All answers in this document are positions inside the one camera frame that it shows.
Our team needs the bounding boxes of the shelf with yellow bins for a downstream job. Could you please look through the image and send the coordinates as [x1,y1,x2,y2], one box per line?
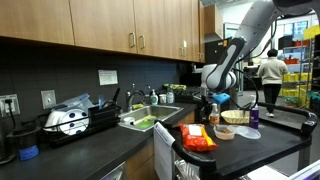
[276,24,320,108]

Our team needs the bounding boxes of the green item in sink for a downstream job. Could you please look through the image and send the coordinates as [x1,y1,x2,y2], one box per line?
[134,115,158,130]

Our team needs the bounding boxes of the cream woven oval basket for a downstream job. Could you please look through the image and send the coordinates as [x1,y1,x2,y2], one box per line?
[220,109,251,125]

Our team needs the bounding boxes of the clear water bottle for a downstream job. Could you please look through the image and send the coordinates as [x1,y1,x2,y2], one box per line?
[166,87,175,105]

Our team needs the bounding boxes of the orange snack package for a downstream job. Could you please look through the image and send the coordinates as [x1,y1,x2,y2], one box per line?
[179,123,218,153]

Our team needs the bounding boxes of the chrome sink faucet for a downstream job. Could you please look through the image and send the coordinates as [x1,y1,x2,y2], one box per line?
[125,89,147,113]

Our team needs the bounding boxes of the person in beige sweater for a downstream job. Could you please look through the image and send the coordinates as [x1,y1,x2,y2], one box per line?
[257,48,289,118]

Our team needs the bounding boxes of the black dish rack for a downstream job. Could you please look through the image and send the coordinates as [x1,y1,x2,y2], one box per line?
[39,103,123,148]

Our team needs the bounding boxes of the white cup in sink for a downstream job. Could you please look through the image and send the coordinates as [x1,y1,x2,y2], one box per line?
[123,116,136,126]

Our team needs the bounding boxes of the clear container of baked beans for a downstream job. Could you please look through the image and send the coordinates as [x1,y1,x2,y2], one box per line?
[213,124,236,141]

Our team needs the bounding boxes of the stainless steel sink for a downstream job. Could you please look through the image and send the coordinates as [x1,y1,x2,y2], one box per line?
[117,104,184,133]

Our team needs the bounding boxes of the black kitchen utensil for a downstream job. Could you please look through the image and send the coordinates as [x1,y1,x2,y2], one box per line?
[112,87,121,104]

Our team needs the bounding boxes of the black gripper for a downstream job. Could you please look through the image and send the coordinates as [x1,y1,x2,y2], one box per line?
[200,90,215,120]

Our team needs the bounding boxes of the white wall notice paper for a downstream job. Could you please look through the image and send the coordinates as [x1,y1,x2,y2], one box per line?
[97,69,119,87]

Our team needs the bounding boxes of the small bottle with orange label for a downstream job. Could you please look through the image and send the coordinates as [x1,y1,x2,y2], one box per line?
[209,102,221,126]

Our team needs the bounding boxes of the grey wall outlet plate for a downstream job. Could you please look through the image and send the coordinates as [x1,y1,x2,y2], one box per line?
[0,94,21,118]

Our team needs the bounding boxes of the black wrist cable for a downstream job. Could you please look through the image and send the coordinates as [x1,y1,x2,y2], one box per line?
[229,16,279,111]

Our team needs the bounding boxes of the wooden base cabinet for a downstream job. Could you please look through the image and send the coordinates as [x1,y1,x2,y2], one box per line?
[123,111,197,180]

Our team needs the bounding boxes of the black funnel cup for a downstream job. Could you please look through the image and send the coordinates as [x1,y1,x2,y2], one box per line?
[6,127,43,151]

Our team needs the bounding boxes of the purple pump bottle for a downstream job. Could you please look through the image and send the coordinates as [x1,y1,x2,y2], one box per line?
[248,95,260,130]

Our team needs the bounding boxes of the dark kettle appliance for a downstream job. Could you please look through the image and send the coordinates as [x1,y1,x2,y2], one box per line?
[0,121,16,166]

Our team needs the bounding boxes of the grey light switch plate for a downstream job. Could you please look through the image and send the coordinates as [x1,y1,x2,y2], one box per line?
[40,89,57,110]

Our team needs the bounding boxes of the white plate with blue dots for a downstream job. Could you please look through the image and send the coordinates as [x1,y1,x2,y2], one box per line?
[58,109,90,137]

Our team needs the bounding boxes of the clear box with blue lid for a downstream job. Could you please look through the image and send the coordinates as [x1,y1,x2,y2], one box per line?
[51,93,94,113]

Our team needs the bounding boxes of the stainless steel stove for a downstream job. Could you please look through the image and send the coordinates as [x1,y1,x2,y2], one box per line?
[174,85,204,105]

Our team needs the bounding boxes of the stainless steel dishwasher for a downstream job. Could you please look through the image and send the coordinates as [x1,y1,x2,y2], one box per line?
[99,162,127,180]

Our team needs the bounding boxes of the wooden wall cabinets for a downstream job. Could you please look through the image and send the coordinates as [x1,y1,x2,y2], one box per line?
[0,0,206,64]

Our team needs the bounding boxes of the black utility cart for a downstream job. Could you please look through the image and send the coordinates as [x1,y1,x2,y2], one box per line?
[154,101,318,180]

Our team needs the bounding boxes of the clear hand soap bottle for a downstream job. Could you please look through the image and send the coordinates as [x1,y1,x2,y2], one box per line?
[149,89,159,106]

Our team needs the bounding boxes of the clear round plastic lid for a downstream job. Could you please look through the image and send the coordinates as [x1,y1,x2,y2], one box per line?
[232,125,249,132]

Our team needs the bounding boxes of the plain white bowl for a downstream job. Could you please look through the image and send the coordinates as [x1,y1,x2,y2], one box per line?
[44,109,68,133]

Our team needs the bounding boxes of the black power cord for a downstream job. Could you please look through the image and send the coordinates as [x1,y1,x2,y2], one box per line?
[4,98,17,130]

